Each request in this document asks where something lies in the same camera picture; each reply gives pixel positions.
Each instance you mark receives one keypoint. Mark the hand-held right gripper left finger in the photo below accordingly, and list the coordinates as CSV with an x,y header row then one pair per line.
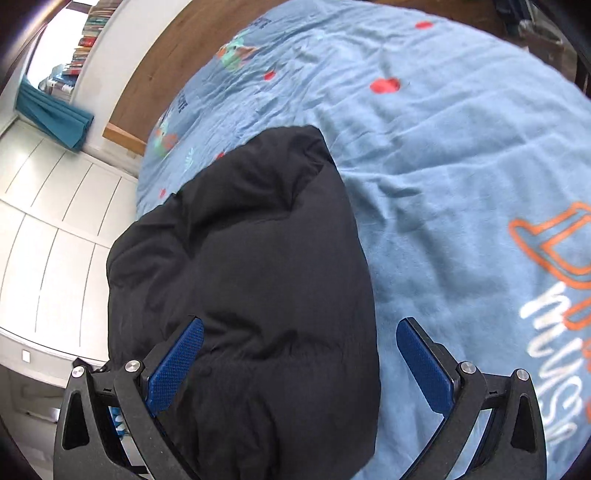
x,y
175,364

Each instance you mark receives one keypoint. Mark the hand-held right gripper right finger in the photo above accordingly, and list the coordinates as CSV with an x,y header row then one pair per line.
x,y
425,364

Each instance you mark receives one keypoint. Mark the black puffer jacket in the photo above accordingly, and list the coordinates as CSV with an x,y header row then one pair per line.
x,y
258,277

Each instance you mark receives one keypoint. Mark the white wardrobe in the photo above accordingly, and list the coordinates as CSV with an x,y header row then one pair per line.
x,y
55,230

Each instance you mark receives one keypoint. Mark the blue printed bed sheet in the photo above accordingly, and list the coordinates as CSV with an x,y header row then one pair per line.
x,y
438,161

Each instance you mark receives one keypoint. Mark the teal hanging cloth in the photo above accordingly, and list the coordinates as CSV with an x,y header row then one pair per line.
x,y
55,115

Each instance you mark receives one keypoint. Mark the row of books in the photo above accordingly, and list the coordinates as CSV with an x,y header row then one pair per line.
x,y
85,46

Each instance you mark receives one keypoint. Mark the wooden bed frame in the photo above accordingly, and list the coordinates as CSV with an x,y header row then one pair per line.
x,y
184,46

